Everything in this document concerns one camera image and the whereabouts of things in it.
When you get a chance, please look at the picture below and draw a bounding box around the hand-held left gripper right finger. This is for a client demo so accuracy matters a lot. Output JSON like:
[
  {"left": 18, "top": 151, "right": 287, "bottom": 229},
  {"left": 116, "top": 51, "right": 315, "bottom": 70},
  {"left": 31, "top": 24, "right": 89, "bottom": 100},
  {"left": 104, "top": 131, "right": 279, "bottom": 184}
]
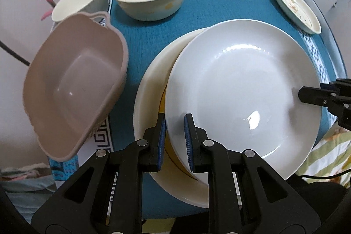
[{"left": 184, "top": 113, "right": 321, "bottom": 234}]

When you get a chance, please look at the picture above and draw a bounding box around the white plate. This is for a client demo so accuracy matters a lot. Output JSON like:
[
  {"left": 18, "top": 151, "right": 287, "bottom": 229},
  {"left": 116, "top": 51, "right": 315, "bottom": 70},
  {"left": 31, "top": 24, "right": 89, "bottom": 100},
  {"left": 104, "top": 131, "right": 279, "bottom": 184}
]
[{"left": 165, "top": 19, "right": 322, "bottom": 180}]

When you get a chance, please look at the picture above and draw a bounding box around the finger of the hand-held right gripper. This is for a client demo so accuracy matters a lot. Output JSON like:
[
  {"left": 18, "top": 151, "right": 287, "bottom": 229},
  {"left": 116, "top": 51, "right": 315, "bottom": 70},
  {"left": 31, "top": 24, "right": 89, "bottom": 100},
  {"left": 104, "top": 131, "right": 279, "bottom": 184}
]
[
  {"left": 321, "top": 78, "right": 351, "bottom": 97},
  {"left": 298, "top": 85, "right": 351, "bottom": 129}
]

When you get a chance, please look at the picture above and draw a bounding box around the small plate with brown pattern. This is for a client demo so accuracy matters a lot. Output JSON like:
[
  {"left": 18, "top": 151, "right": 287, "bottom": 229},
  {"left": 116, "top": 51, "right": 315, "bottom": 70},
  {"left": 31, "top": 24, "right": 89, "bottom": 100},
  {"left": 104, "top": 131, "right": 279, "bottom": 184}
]
[{"left": 273, "top": 0, "right": 322, "bottom": 35}]

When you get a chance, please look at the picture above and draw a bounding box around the teal tablecloth with patterned band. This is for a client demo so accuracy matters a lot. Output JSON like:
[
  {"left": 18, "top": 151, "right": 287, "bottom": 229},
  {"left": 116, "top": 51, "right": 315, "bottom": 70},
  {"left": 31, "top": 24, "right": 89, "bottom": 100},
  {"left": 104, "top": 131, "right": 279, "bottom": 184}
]
[{"left": 48, "top": 0, "right": 340, "bottom": 223}]

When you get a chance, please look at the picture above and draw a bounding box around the green striped blanket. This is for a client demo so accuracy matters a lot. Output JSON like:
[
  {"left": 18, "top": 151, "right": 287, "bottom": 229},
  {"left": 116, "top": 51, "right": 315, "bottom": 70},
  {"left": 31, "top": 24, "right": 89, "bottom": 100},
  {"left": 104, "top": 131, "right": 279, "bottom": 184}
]
[{"left": 297, "top": 127, "right": 351, "bottom": 191}]

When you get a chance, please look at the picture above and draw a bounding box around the beige plastic basin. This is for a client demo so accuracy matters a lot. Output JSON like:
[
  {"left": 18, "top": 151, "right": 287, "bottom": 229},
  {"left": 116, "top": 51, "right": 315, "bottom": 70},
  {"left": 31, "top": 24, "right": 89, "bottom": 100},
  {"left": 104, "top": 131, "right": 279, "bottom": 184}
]
[{"left": 22, "top": 11, "right": 129, "bottom": 162}]

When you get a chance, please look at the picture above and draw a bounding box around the cream plate with yellow print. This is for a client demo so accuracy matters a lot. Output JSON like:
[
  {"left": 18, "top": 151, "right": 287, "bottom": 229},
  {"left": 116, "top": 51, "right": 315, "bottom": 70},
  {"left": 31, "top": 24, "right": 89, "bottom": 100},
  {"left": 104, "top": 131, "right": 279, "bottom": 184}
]
[{"left": 133, "top": 28, "right": 213, "bottom": 208}]

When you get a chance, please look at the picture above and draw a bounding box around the pale blue cloth pile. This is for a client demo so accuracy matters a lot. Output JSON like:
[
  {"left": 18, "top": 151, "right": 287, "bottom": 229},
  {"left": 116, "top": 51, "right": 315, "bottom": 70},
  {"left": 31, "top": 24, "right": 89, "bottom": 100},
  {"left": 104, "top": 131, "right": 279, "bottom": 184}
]
[{"left": 0, "top": 163, "right": 59, "bottom": 225}]

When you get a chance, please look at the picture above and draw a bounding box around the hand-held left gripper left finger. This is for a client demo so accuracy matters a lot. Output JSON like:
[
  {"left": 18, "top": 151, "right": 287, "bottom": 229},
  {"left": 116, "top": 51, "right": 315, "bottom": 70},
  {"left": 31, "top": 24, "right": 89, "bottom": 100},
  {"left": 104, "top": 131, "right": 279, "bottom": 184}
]
[{"left": 31, "top": 113, "right": 167, "bottom": 234}]

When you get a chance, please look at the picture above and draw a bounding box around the black thin rod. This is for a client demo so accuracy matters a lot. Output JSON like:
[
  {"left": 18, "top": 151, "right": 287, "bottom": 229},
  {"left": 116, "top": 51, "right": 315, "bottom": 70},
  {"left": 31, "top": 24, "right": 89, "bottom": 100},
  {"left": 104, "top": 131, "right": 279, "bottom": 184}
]
[{"left": 0, "top": 40, "right": 31, "bottom": 66}]

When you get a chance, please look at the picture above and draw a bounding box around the black cable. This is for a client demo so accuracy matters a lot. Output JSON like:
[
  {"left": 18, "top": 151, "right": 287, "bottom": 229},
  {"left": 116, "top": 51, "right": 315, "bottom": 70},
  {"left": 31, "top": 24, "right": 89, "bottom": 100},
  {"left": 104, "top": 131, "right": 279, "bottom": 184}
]
[{"left": 297, "top": 167, "right": 351, "bottom": 180}]

